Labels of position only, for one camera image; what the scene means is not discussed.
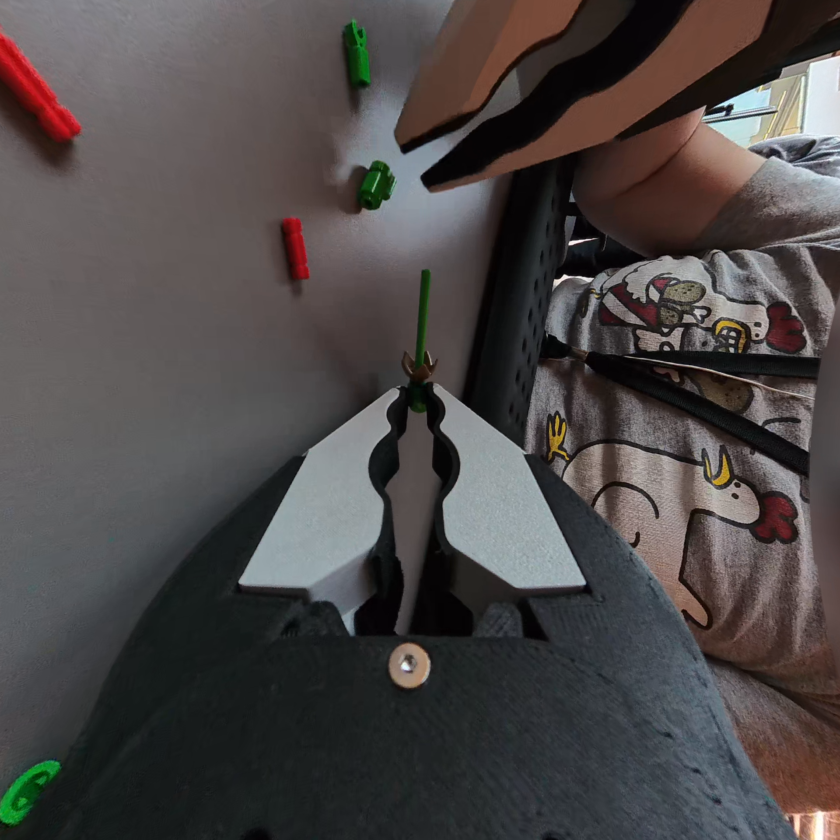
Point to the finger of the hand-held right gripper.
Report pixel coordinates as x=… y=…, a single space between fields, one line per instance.
x=623 y=98
x=485 y=52

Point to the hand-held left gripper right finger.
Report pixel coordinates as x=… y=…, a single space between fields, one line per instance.
x=512 y=525

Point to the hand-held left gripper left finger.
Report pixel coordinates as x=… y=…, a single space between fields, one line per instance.
x=321 y=525

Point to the chunky green lego piece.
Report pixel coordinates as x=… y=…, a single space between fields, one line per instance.
x=375 y=186

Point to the green lego stem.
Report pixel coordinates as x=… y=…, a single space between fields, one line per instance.
x=423 y=315

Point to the person's right forearm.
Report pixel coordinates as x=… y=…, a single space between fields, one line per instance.
x=656 y=197

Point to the green lego clip piece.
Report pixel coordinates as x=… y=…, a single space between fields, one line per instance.
x=358 y=59

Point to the short red lego pin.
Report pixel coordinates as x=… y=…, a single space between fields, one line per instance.
x=296 y=249

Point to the curved green lego piece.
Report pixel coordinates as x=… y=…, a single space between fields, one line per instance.
x=26 y=794

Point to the long red lego axle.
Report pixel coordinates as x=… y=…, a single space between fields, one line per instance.
x=39 y=92

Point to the grey printed t-shirt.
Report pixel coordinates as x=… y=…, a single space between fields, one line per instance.
x=656 y=525

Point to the black perforated chair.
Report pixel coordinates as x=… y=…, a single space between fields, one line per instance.
x=518 y=295

